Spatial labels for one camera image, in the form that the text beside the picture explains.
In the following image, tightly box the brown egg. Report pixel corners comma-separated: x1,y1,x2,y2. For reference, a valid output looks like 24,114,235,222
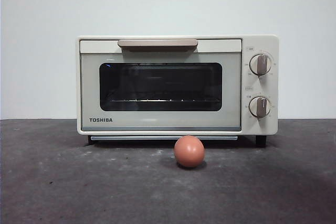
173,135,205,168

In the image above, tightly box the cream glass oven door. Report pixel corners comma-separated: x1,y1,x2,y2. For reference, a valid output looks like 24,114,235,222
79,39,242,132

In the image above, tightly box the silver oven crumb tray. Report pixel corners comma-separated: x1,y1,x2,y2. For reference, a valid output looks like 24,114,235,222
90,135,239,141

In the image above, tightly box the cream round oven knob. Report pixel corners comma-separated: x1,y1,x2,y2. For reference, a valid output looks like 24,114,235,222
248,95,272,119
248,53,272,77

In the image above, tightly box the cream Toshiba toaster oven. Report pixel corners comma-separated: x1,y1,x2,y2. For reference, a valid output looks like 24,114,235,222
76,34,279,148

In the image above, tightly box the metal wire oven rack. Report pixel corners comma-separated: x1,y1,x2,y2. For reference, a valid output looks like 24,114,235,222
109,98,220,103

